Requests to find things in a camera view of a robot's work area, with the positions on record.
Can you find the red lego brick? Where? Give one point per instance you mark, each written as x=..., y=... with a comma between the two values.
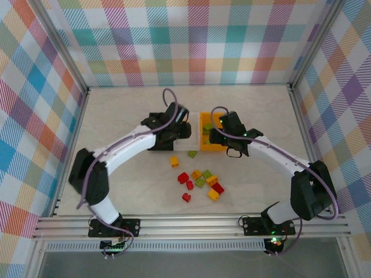
x=187, y=197
x=189, y=185
x=183, y=177
x=218, y=188

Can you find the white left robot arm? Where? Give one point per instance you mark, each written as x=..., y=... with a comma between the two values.
x=127, y=144

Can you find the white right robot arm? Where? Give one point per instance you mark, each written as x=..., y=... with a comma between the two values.
x=272, y=153

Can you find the orange plastic container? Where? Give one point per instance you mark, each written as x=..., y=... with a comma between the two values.
x=214, y=147

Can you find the white translucent plastic container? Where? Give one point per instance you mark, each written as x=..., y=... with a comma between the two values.
x=188, y=144

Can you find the black plastic container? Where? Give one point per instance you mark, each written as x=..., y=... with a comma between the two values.
x=165, y=147

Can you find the right small circuit board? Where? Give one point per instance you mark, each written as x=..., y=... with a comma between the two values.
x=274, y=242

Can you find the left green circuit board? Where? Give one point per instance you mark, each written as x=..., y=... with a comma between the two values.
x=111, y=246

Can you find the aluminium table edge rail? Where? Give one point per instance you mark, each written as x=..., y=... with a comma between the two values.
x=76, y=130
x=303, y=130

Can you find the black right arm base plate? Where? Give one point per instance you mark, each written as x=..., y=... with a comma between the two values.
x=253, y=227

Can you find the aluminium mounting rail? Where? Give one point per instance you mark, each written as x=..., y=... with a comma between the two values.
x=188, y=226

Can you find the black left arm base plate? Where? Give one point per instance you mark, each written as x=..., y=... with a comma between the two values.
x=131, y=226

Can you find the aluminium frame post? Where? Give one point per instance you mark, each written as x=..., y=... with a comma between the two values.
x=62, y=46
x=314, y=43

